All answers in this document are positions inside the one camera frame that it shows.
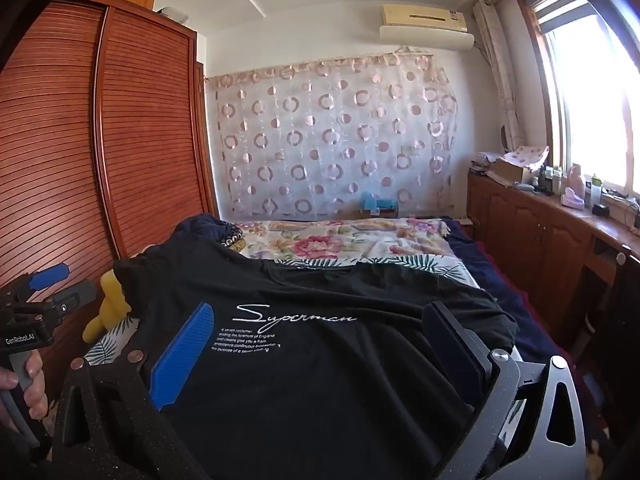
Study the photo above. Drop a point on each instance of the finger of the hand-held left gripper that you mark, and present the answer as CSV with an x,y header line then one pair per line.
x,y
75,296
47,277

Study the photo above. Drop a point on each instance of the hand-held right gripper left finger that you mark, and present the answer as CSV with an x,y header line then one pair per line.
x,y
182,355

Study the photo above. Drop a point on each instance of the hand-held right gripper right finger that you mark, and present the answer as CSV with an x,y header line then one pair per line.
x,y
452,350

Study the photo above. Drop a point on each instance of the black t-shirt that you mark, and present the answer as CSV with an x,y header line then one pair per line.
x,y
325,385

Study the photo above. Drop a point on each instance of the person's left hand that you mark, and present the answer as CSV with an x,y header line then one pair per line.
x,y
36,395

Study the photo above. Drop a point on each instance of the yellow plush toy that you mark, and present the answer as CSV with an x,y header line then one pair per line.
x,y
112,300

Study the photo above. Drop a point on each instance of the leaf print bed sheet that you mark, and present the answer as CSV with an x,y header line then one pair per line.
x,y
430,265

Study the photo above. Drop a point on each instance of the navy blanket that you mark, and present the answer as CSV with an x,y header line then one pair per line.
x,y
490,270

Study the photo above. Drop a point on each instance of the dark circle-patterned cloth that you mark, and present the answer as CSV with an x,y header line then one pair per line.
x,y
234,240

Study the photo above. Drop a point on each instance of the dark blue patterned pillow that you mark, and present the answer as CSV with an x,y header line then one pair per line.
x,y
205,230

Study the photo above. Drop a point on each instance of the wooden cabinet counter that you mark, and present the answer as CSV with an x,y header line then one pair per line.
x,y
540,240

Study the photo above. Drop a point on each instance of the blue toy box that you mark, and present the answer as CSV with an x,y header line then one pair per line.
x,y
375,205

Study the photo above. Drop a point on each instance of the black chair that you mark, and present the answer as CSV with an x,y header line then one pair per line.
x,y
620,335

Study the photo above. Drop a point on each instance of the floral blanket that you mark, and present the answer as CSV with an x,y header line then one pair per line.
x,y
320,245

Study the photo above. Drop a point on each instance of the wooden slatted wardrobe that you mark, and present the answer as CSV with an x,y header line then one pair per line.
x,y
140,135

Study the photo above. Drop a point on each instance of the cardboard box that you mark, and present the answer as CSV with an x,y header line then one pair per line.
x,y
510,172

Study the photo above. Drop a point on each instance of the stack of papers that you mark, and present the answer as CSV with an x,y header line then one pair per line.
x,y
481,164

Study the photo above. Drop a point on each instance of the tissue pack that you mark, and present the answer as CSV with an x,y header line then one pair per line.
x,y
572,200

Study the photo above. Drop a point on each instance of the small black box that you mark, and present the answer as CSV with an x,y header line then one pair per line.
x,y
601,210

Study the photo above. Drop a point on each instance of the pink dotted cloth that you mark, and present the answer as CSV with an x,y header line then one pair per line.
x,y
525,155

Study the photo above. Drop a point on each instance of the pink bottle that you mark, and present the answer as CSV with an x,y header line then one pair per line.
x,y
575,180

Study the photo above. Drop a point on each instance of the green capped bottle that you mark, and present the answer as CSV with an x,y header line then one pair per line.
x,y
596,187

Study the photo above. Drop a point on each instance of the circle-patterned sheer curtain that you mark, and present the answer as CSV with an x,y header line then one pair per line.
x,y
325,135

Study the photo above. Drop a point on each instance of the beige window curtain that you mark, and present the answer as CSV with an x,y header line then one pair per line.
x,y
495,70

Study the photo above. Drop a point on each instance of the wooden framed window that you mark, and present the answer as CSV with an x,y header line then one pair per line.
x,y
590,100

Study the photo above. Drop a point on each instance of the white box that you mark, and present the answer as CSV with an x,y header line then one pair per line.
x,y
173,14

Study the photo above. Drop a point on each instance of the wall socket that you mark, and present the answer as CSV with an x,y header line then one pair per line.
x,y
412,149

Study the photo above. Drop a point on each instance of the wall air conditioner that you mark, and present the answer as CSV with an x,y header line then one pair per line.
x,y
425,20

